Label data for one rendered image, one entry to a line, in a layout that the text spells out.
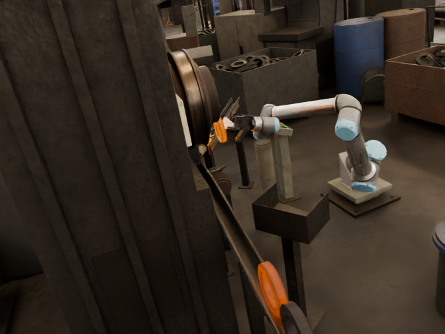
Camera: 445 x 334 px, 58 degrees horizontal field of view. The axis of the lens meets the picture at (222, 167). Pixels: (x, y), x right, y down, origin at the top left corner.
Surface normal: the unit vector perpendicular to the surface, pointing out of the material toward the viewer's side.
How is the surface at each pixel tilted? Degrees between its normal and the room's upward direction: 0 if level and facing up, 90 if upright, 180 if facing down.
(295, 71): 90
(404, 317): 0
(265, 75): 90
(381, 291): 0
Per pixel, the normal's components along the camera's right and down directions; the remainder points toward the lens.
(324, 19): 0.59, 0.25
